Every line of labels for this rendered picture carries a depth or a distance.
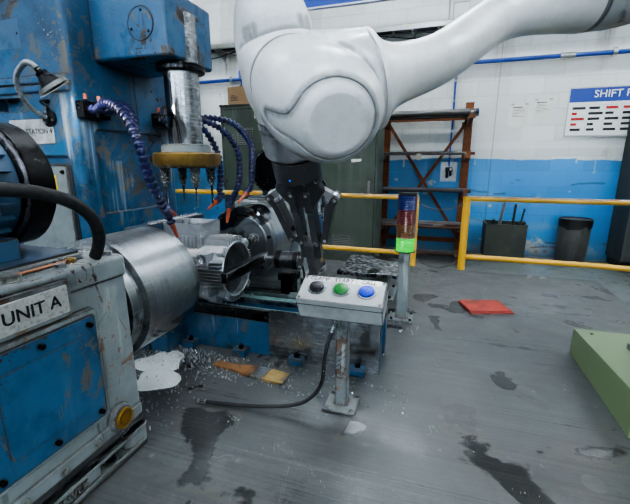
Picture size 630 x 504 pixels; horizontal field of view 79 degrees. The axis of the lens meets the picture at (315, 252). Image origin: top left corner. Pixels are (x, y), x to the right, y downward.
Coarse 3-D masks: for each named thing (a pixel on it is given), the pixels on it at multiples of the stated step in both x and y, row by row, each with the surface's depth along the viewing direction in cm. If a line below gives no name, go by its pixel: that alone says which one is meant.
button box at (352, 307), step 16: (304, 288) 76; (352, 288) 74; (384, 288) 73; (304, 304) 74; (320, 304) 73; (336, 304) 72; (352, 304) 71; (368, 304) 70; (384, 304) 71; (352, 320) 73; (368, 320) 72
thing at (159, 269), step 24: (120, 240) 75; (144, 240) 78; (168, 240) 83; (144, 264) 73; (168, 264) 78; (192, 264) 85; (144, 288) 71; (168, 288) 77; (192, 288) 84; (144, 312) 72; (168, 312) 78; (192, 312) 89; (144, 336) 74
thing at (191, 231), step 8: (176, 224) 105; (184, 224) 104; (192, 224) 103; (200, 224) 103; (208, 224) 107; (216, 224) 111; (168, 232) 106; (184, 232) 105; (192, 232) 104; (200, 232) 103; (208, 232) 107; (216, 232) 111; (184, 240) 105; (192, 240) 105; (200, 240) 104; (200, 248) 104
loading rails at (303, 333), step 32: (192, 320) 108; (224, 320) 105; (256, 320) 101; (288, 320) 97; (320, 320) 95; (384, 320) 101; (256, 352) 104; (288, 352) 99; (320, 352) 97; (352, 352) 94; (384, 352) 104
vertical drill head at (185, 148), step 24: (192, 24) 96; (192, 48) 97; (168, 72) 96; (192, 72) 98; (168, 96) 98; (192, 96) 99; (168, 120) 100; (192, 120) 100; (168, 144) 99; (192, 144) 99; (168, 168) 103; (192, 168) 100
